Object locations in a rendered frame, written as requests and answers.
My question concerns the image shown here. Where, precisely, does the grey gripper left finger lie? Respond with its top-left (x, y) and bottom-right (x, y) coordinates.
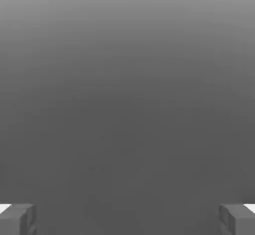
top-left (0, 203), bottom-right (38, 235)

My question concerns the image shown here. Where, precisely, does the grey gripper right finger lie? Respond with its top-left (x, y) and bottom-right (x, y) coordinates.
top-left (218, 203), bottom-right (255, 235)

